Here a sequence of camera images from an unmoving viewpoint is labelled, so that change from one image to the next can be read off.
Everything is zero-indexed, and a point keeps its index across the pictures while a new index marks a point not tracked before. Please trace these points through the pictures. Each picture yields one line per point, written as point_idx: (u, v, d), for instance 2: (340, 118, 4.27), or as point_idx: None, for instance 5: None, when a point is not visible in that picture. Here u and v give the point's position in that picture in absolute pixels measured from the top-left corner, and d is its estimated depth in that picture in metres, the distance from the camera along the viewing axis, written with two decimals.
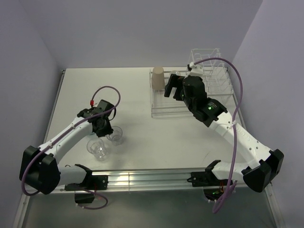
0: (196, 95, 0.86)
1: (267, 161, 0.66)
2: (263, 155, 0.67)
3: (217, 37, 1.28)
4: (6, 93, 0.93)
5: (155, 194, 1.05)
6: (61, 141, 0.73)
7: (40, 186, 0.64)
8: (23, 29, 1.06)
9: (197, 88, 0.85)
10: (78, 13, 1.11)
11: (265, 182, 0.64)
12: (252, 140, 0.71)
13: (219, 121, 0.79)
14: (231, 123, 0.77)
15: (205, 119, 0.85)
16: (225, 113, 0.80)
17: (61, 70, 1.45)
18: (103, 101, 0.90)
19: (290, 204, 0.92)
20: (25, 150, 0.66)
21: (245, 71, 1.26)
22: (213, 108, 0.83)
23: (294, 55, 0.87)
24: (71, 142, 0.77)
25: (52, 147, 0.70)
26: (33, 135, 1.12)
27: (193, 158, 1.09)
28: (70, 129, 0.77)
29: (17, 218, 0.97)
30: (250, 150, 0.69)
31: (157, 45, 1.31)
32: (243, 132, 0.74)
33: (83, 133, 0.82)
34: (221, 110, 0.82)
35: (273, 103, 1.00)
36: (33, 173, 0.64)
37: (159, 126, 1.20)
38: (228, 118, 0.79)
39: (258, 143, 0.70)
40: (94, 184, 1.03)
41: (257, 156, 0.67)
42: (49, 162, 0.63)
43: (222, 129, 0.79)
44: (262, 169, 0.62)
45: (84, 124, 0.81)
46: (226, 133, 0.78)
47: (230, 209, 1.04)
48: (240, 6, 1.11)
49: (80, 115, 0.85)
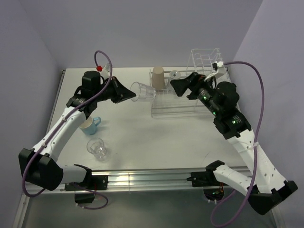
0: (228, 107, 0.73)
1: (280, 191, 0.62)
2: (277, 184, 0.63)
3: (217, 37, 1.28)
4: (6, 92, 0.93)
5: (155, 194, 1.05)
6: (54, 137, 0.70)
7: (46, 183, 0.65)
8: (22, 29, 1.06)
9: (231, 99, 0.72)
10: (78, 12, 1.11)
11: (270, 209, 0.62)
12: (269, 166, 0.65)
13: (241, 138, 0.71)
14: (252, 143, 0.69)
15: (225, 131, 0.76)
16: (249, 132, 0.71)
17: (61, 70, 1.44)
18: (83, 78, 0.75)
19: (290, 204, 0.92)
20: (20, 153, 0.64)
21: (245, 72, 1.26)
22: (237, 122, 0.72)
23: (295, 55, 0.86)
24: (65, 135, 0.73)
25: (46, 146, 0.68)
26: (33, 135, 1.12)
27: (193, 158, 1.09)
28: (61, 123, 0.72)
29: (17, 218, 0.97)
30: (265, 175, 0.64)
31: (157, 45, 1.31)
32: (261, 156, 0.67)
33: (77, 123, 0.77)
34: (244, 126, 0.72)
35: (273, 103, 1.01)
36: (35, 173, 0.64)
37: (159, 126, 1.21)
38: (251, 138, 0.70)
39: (275, 171, 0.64)
40: (94, 184, 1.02)
41: (270, 184, 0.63)
42: (46, 162, 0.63)
43: (241, 147, 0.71)
44: (275, 200, 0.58)
45: (76, 114, 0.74)
46: (244, 152, 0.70)
47: (230, 209, 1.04)
48: (240, 6, 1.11)
49: (70, 103, 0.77)
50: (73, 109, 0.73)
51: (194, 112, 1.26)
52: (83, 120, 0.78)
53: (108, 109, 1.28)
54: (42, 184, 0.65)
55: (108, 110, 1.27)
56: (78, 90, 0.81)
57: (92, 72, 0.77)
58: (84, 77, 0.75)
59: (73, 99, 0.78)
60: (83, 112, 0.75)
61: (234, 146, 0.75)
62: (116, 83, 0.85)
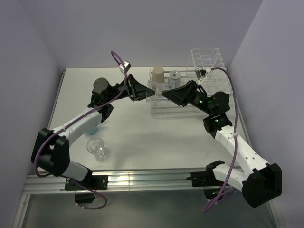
0: (217, 113, 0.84)
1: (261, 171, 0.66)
2: (258, 165, 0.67)
3: (216, 38, 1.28)
4: (6, 92, 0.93)
5: (155, 194, 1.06)
6: (73, 126, 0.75)
7: (53, 167, 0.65)
8: (23, 29, 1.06)
9: (222, 109, 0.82)
10: (78, 13, 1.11)
11: (259, 194, 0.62)
12: (250, 151, 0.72)
13: (222, 131, 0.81)
14: (232, 134, 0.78)
15: (211, 130, 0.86)
16: (230, 127, 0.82)
17: (61, 70, 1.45)
18: (94, 91, 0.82)
19: (291, 205, 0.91)
20: (40, 131, 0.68)
21: (245, 71, 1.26)
22: (220, 120, 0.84)
23: (295, 54, 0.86)
24: (81, 128, 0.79)
25: (64, 129, 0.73)
26: (33, 135, 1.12)
27: (194, 159, 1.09)
28: (81, 117, 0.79)
29: (17, 218, 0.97)
30: (246, 159, 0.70)
31: (157, 45, 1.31)
32: (242, 143, 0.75)
33: (93, 122, 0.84)
34: (226, 124, 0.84)
35: (273, 102, 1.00)
36: (45, 155, 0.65)
37: (160, 126, 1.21)
38: (231, 130, 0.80)
39: (256, 155, 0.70)
40: (94, 184, 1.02)
41: (251, 165, 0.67)
42: (62, 143, 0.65)
43: (223, 138, 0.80)
44: (254, 176, 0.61)
45: (94, 113, 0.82)
46: (227, 143, 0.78)
47: (229, 209, 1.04)
48: (240, 7, 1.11)
49: (90, 106, 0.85)
50: (94, 108, 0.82)
51: (194, 112, 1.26)
52: (100, 120, 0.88)
53: None
54: (50, 168, 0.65)
55: None
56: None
57: (101, 83, 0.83)
58: (95, 90, 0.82)
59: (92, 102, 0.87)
60: (100, 113, 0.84)
61: (221, 142, 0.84)
62: (129, 82, 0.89)
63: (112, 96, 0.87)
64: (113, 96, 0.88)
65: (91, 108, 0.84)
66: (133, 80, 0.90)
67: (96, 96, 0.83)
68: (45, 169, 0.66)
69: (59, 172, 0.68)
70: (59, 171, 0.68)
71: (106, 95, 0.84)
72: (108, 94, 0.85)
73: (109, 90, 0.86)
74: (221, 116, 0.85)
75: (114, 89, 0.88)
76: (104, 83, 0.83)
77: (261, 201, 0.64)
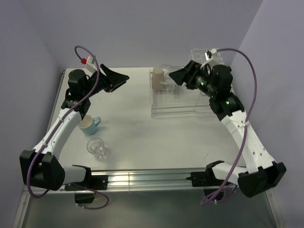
0: (221, 88, 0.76)
1: (265, 169, 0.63)
2: (264, 163, 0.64)
3: (217, 37, 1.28)
4: (6, 92, 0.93)
5: (156, 194, 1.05)
6: (54, 137, 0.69)
7: (50, 185, 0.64)
8: (23, 29, 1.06)
9: (225, 80, 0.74)
10: (78, 13, 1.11)
11: (257, 190, 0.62)
12: (259, 146, 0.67)
13: (232, 118, 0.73)
14: (243, 123, 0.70)
15: (218, 112, 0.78)
16: (242, 113, 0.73)
17: (61, 70, 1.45)
18: (70, 82, 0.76)
19: (291, 205, 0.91)
20: (21, 156, 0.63)
21: (245, 71, 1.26)
22: (231, 103, 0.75)
23: (295, 55, 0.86)
24: (64, 134, 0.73)
25: (46, 145, 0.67)
26: (33, 135, 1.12)
27: (194, 159, 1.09)
28: (59, 123, 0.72)
29: (17, 218, 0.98)
30: (253, 154, 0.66)
31: (157, 45, 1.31)
32: (252, 135, 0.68)
33: (74, 123, 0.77)
34: (237, 108, 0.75)
35: (274, 103, 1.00)
36: (37, 175, 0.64)
37: (160, 126, 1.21)
38: (242, 118, 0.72)
39: (264, 151, 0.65)
40: (94, 184, 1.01)
41: (258, 162, 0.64)
42: (49, 160, 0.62)
43: (232, 126, 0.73)
44: (259, 176, 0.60)
45: (72, 114, 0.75)
46: (235, 132, 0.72)
47: (230, 209, 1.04)
48: (240, 6, 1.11)
49: (64, 106, 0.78)
50: (70, 109, 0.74)
51: (194, 112, 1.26)
52: (81, 117, 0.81)
53: (107, 108, 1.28)
54: (46, 185, 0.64)
55: (108, 110, 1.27)
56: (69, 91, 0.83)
57: (76, 73, 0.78)
58: (70, 80, 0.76)
59: (67, 100, 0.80)
60: (78, 112, 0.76)
61: (227, 128, 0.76)
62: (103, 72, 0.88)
63: (89, 88, 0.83)
64: (90, 89, 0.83)
65: (67, 108, 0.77)
66: (106, 70, 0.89)
67: (72, 89, 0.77)
68: (43, 187, 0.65)
69: (58, 185, 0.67)
70: (57, 185, 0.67)
71: (82, 87, 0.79)
72: (83, 86, 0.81)
73: (86, 83, 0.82)
74: (231, 99, 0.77)
75: (90, 82, 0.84)
76: (79, 73, 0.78)
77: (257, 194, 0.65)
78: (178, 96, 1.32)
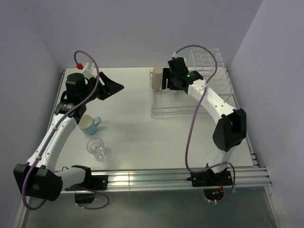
0: (177, 67, 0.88)
1: (229, 116, 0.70)
2: (226, 111, 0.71)
3: (217, 37, 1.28)
4: (6, 93, 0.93)
5: (155, 194, 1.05)
6: (48, 148, 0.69)
7: (46, 195, 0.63)
8: (23, 29, 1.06)
9: (177, 61, 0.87)
10: (78, 13, 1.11)
11: (226, 136, 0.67)
12: (219, 100, 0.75)
13: (194, 85, 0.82)
14: (204, 87, 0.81)
15: (184, 86, 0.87)
16: (201, 80, 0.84)
17: (61, 70, 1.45)
18: (68, 84, 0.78)
19: (291, 205, 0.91)
20: (14, 169, 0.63)
21: (245, 71, 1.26)
22: (191, 74, 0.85)
23: (295, 55, 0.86)
24: (59, 144, 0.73)
25: (41, 158, 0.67)
26: (33, 135, 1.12)
27: (194, 159, 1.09)
28: (52, 132, 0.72)
29: (17, 218, 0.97)
30: (215, 107, 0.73)
31: (157, 45, 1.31)
32: (212, 94, 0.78)
33: (69, 131, 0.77)
34: (197, 78, 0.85)
35: (274, 103, 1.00)
36: (33, 186, 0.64)
37: (159, 126, 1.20)
38: (202, 83, 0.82)
39: (224, 103, 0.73)
40: (94, 184, 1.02)
41: (220, 111, 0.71)
42: (44, 173, 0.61)
43: (195, 92, 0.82)
44: (222, 120, 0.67)
45: (66, 120, 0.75)
46: (199, 96, 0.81)
47: (229, 209, 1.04)
48: (240, 6, 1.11)
49: (58, 111, 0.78)
50: (63, 116, 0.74)
51: (194, 112, 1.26)
52: (77, 122, 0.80)
53: (107, 108, 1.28)
54: (42, 196, 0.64)
55: (108, 110, 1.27)
56: (64, 95, 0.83)
57: (75, 76, 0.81)
58: (68, 81, 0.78)
59: (61, 104, 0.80)
60: (72, 118, 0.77)
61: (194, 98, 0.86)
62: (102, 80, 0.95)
63: (86, 92, 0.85)
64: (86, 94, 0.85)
65: (61, 114, 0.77)
66: (104, 78, 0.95)
67: (70, 90, 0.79)
68: (40, 198, 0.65)
69: (56, 194, 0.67)
70: (55, 195, 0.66)
71: (80, 90, 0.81)
72: (81, 90, 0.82)
73: (83, 88, 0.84)
74: (191, 72, 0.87)
75: (87, 88, 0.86)
76: (79, 76, 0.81)
77: (231, 145, 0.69)
78: (178, 96, 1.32)
